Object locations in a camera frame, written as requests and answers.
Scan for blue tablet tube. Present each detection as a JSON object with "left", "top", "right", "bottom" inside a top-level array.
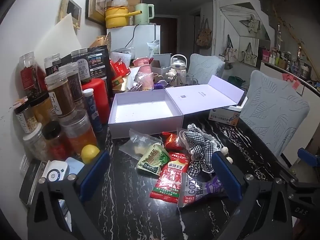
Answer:
[{"left": 83, "top": 88, "right": 103, "bottom": 133}]

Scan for clear zip bag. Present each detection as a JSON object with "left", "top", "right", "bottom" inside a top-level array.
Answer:
[{"left": 119, "top": 129, "right": 163, "bottom": 160}]

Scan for black flat tin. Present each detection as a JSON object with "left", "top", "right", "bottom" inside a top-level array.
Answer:
[{"left": 19, "top": 159, "right": 47, "bottom": 205}]

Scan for white printed papers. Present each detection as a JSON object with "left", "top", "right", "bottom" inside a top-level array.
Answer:
[{"left": 110, "top": 51, "right": 132, "bottom": 67}]

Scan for row of bottles on counter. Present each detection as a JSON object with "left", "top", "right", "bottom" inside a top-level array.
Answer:
[{"left": 261, "top": 47, "right": 320, "bottom": 80}]

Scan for white mini fridge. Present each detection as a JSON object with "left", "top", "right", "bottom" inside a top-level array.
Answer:
[{"left": 107, "top": 24, "right": 161, "bottom": 55}]

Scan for pink tumbler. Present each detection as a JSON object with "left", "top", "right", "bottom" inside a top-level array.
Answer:
[{"left": 139, "top": 65, "right": 153, "bottom": 88}]

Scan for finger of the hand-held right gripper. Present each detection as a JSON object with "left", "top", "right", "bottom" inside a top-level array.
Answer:
[{"left": 297, "top": 147, "right": 320, "bottom": 168}]

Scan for white astronaut water bottle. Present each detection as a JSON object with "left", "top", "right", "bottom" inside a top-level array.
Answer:
[{"left": 166, "top": 54, "right": 188, "bottom": 85}]

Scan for round woven fan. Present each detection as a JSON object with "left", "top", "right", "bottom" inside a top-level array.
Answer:
[{"left": 104, "top": 31, "right": 112, "bottom": 52}]

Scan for yellow lemon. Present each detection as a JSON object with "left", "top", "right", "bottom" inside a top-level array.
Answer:
[{"left": 81, "top": 145, "right": 100, "bottom": 164}]

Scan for green snack packet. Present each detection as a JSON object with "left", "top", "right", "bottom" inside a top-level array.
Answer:
[{"left": 137, "top": 142, "right": 171, "bottom": 177}]

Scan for grey storage box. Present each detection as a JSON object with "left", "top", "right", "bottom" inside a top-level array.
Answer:
[{"left": 150, "top": 54, "right": 173, "bottom": 68}]

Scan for light blue case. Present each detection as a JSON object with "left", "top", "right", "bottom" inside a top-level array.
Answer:
[{"left": 65, "top": 157, "right": 85, "bottom": 177}]

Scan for red plastic canister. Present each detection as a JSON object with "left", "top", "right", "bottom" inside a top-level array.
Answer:
[{"left": 81, "top": 78, "right": 110, "bottom": 124}]

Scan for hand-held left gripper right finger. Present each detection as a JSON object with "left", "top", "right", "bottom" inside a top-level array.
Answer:
[{"left": 205, "top": 151, "right": 294, "bottom": 240}]

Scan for grey padded chair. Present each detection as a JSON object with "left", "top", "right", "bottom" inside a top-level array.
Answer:
[
  {"left": 187, "top": 53, "right": 225, "bottom": 80},
  {"left": 239, "top": 70, "right": 310, "bottom": 160}
]

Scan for large framed picture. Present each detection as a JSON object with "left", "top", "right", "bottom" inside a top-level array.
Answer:
[{"left": 85, "top": 0, "right": 108, "bottom": 26}]

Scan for black stand-up pouch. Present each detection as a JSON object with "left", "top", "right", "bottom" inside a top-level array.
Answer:
[{"left": 87, "top": 45, "right": 112, "bottom": 98}]

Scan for yellow cooking pot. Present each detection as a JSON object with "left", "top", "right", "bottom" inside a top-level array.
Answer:
[{"left": 104, "top": 5, "right": 143, "bottom": 29}]

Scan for star-shaped bag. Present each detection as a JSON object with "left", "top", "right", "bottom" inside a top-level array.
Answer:
[{"left": 239, "top": 14, "right": 261, "bottom": 34}]

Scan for white and green pouch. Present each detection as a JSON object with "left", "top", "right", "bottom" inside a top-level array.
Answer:
[{"left": 147, "top": 41, "right": 160, "bottom": 55}]

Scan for white tote bag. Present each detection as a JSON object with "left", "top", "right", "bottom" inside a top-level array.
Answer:
[
  {"left": 224, "top": 34, "right": 238, "bottom": 63},
  {"left": 241, "top": 42, "right": 259, "bottom": 67}
]

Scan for pink ribbon bow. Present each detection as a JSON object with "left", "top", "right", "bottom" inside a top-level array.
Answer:
[{"left": 282, "top": 72, "right": 300, "bottom": 90}]

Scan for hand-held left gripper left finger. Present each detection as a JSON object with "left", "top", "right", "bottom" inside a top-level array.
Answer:
[{"left": 27, "top": 151, "right": 111, "bottom": 240}]

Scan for lavender cardboard box with lid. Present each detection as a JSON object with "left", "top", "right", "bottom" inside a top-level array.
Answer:
[{"left": 108, "top": 74, "right": 248, "bottom": 140}]

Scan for red foil bag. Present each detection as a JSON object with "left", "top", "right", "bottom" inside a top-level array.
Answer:
[{"left": 110, "top": 60, "right": 130, "bottom": 88}]

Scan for white foam board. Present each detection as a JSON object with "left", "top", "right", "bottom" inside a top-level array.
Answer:
[{"left": 34, "top": 12, "right": 87, "bottom": 63}]

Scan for small red candy packet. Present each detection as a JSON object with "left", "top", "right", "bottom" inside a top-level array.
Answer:
[{"left": 162, "top": 132, "right": 183, "bottom": 150}]

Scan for black power cable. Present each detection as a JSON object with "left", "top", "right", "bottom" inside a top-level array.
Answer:
[{"left": 125, "top": 24, "right": 140, "bottom": 49}]

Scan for pale green electric kettle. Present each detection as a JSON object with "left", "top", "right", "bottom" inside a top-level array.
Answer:
[{"left": 135, "top": 3, "right": 155, "bottom": 25}]

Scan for cluster of clear plastic jars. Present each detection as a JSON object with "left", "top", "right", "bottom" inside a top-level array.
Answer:
[{"left": 14, "top": 47, "right": 98, "bottom": 162}]

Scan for purple silver snack packet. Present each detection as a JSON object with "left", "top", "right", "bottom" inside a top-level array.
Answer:
[{"left": 178, "top": 172, "right": 229, "bottom": 208}]

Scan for large red snack packet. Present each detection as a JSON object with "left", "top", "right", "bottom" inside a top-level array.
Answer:
[{"left": 149, "top": 152, "right": 192, "bottom": 203}]

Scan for black white gingham lace cloth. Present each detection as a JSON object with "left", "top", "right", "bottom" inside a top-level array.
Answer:
[{"left": 179, "top": 124, "right": 233, "bottom": 178}]

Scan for orange and blue carton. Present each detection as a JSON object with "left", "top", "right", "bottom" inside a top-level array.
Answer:
[{"left": 209, "top": 107, "right": 240, "bottom": 127}]

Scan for brown tote bag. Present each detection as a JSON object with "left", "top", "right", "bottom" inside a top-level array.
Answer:
[{"left": 195, "top": 17, "right": 213, "bottom": 48}]

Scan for brown kraft paper bag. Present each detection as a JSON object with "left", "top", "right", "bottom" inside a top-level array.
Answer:
[{"left": 90, "top": 35, "right": 105, "bottom": 48}]

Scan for small white device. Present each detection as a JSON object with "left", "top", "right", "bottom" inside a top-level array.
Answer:
[{"left": 41, "top": 160, "right": 70, "bottom": 180}]

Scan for pink instant noodle cup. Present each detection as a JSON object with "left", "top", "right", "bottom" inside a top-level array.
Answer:
[{"left": 132, "top": 57, "right": 152, "bottom": 67}]

